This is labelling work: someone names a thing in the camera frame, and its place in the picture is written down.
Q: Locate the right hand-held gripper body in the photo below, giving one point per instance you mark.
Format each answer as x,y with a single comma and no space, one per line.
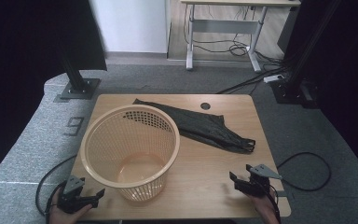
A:
256,186

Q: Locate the white metal-legged desk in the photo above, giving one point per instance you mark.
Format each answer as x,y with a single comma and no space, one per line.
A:
223,26

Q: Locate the person's left hand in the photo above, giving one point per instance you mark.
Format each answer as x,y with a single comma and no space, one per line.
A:
63,218

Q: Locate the beige plastic mesh basket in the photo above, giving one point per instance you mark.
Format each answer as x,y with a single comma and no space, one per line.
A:
105,155

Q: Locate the person's right hand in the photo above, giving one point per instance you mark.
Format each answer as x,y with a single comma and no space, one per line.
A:
267,208

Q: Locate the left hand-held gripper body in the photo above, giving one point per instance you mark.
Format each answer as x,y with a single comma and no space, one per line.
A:
70,199

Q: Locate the grey tape patch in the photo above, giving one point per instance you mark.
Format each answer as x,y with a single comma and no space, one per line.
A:
282,193

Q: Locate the white power strip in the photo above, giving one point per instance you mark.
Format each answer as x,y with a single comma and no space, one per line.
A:
273,78

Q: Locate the black curtain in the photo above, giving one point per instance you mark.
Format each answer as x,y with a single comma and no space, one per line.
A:
354,77
28,46

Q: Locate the black metal stand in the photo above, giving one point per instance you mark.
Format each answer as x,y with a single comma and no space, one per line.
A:
292,93

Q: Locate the black plastic garbage bag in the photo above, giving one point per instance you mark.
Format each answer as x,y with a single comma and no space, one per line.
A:
199,124

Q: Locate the black stand base left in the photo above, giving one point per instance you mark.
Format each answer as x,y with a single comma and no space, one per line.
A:
80,90

